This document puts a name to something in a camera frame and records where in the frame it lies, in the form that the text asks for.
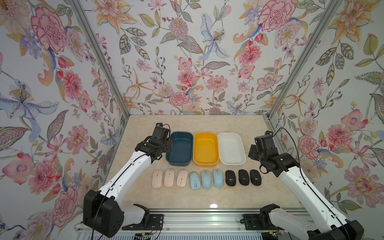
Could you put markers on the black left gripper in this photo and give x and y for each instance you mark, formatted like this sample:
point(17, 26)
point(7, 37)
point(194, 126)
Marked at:
point(163, 147)

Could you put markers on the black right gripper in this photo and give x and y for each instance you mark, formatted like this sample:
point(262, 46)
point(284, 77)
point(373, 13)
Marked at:
point(253, 153)

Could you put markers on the black mouse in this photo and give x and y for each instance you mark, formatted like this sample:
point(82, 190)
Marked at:
point(255, 177)
point(244, 178)
point(230, 178)

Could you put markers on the light blue mouse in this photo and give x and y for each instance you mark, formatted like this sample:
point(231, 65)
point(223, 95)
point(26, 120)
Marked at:
point(206, 179)
point(195, 182)
point(218, 178)

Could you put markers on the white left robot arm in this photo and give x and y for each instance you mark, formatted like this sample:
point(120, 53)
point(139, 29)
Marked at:
point(103, 210)

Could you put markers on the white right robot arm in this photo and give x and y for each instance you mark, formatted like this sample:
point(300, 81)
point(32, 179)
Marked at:
point(327, 222)

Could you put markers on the dark teal storage box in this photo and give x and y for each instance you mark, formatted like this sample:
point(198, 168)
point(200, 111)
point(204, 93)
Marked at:
point(182, 149)

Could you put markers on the white storage box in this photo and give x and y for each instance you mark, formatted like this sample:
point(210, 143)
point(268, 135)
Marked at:
point(231, 150)

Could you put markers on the yellow storage box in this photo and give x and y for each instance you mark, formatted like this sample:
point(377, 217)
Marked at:
point(206, 150)

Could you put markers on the pink mouse far left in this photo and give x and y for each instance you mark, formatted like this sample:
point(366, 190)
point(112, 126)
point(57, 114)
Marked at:
point(157, 179)

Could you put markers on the pink mouse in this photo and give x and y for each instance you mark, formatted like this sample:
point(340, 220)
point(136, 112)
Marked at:
point(169, 177)
point(157, 179)
point(182, 178)

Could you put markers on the pink mouse middle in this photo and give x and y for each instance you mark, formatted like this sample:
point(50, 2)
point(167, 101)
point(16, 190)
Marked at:
point(169, 177)

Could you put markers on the pink mouse right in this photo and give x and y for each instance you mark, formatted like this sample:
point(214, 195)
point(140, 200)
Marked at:
point(182, 178)

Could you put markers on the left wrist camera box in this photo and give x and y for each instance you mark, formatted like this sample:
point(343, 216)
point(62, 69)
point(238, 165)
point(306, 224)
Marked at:
point(160, 132)

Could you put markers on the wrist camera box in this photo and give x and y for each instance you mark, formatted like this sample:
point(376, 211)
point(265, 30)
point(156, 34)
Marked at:
point(160, 132)
point(265, 142)

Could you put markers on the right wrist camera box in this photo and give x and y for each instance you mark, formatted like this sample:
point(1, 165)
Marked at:
point(265, 142)

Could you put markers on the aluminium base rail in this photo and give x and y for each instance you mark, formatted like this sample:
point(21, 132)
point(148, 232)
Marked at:
point(204, 224)

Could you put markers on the left aluminium corner post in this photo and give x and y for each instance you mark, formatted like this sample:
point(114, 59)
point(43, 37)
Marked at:
point(91, 37)

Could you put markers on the aluminium corner post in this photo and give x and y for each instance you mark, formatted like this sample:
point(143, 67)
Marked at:
point(321, 26)
point(91, 37)

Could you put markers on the right aluminium corner post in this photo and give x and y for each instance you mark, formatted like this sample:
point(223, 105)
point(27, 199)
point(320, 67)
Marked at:
point(321, 26)

